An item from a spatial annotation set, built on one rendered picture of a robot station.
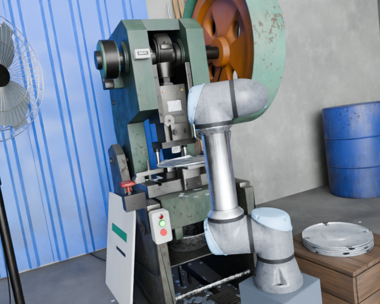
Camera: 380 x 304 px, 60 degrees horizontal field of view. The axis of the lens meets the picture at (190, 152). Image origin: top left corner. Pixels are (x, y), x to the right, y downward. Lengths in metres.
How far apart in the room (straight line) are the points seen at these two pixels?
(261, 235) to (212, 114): 0.39
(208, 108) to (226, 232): 0.38
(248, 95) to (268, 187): 2.64
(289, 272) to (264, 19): 1.07
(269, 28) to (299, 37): 2.29
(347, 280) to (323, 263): 0.11
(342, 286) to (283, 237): 0.50
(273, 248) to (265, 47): 0.92
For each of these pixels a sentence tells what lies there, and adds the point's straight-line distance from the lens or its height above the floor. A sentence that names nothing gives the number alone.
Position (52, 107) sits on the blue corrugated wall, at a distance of 2.78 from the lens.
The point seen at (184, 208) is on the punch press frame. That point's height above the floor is 0.58.
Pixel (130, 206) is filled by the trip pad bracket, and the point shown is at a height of 0.66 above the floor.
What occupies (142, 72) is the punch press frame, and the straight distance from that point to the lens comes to 1.60.
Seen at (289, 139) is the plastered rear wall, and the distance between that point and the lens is 3.69.
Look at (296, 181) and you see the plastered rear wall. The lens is 3.79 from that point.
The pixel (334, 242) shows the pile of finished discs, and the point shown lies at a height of 0.39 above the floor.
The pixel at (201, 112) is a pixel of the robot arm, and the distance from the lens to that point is 0.97.
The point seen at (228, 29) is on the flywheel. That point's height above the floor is 1.43.
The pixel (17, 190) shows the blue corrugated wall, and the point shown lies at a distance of 2.77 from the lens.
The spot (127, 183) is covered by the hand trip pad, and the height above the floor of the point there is 0.76.
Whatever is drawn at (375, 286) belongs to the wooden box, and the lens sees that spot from 1.57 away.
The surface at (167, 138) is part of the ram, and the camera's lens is 1.66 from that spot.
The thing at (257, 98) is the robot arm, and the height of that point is 1.03.
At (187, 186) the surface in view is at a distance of 1.61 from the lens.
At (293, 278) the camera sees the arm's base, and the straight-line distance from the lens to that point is 1.09.
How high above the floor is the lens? 1.01
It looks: 6 degrees down
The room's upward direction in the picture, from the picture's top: 8 degrees counter-clockwise
